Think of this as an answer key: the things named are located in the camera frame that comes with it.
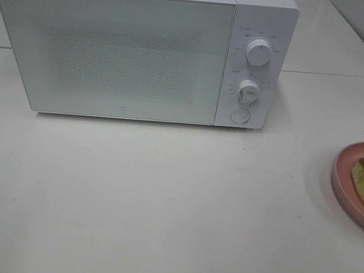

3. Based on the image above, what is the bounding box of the round white door button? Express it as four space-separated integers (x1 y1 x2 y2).
230 109 250 124

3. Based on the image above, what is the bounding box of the white microwave door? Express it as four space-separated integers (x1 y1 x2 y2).
0 0 235 125

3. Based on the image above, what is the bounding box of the pink round plate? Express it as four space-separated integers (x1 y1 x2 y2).
331 142 364 228

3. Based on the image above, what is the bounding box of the white lower timer knob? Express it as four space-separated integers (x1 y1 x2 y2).
236 79 261 104

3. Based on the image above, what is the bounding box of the white upper power knob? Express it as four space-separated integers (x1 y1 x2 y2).
246 37 273 66

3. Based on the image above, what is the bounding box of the white microwave oven body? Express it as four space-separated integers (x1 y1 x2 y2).
0 0 302 136

